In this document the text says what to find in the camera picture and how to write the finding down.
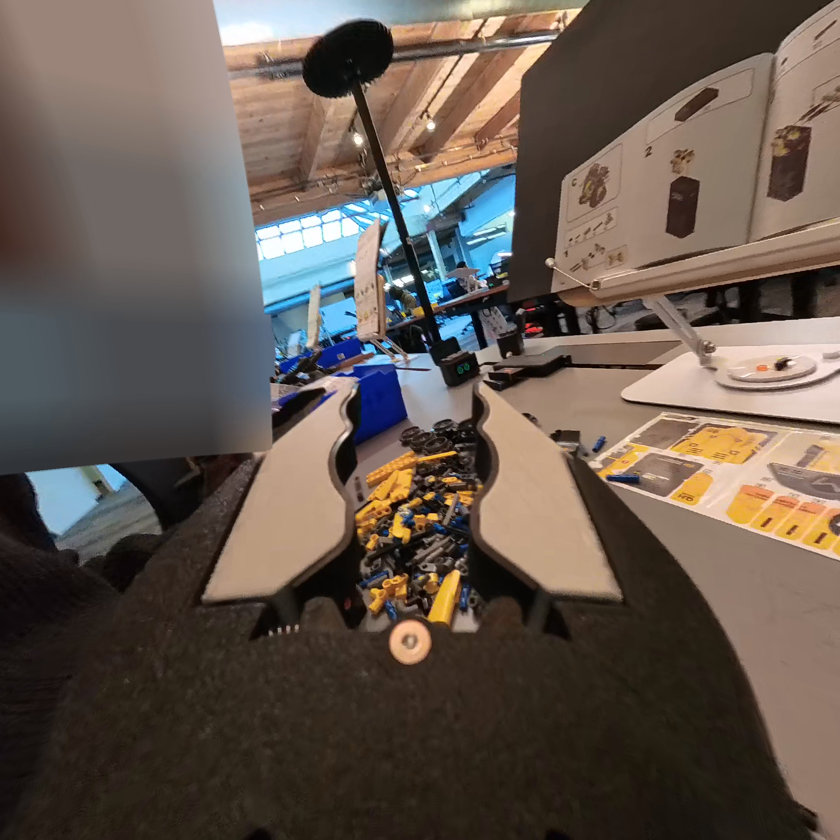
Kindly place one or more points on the black backing board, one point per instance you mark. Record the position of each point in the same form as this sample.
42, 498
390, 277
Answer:
590, 65

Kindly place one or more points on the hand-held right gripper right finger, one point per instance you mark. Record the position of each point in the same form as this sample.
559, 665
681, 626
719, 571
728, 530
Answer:
538, 512

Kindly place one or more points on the black power bank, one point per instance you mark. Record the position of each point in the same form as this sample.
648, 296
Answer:
531, 361

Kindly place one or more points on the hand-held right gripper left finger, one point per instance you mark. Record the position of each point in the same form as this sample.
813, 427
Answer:
289, 499

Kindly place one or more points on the blue pin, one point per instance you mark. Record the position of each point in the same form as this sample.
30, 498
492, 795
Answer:
623, 479

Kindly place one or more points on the background booklet on stand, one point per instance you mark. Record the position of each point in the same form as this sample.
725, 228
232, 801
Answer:
371, 282

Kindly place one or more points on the black pole with round disc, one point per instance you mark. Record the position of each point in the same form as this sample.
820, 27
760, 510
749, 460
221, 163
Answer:
348, 59

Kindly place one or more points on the open instruction booklet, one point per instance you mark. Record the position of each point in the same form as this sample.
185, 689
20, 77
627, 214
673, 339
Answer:
709, 164

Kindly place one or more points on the black pen cup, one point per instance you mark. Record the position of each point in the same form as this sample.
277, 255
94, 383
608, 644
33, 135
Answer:
510, 341

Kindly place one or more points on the pile of yellow building pieces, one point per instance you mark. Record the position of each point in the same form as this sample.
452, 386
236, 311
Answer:
413, 518

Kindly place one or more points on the black charger box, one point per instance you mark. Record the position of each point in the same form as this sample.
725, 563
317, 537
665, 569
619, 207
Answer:
453, 367

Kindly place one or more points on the building instruction sheet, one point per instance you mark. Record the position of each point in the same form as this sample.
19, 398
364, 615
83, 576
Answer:
722, 472

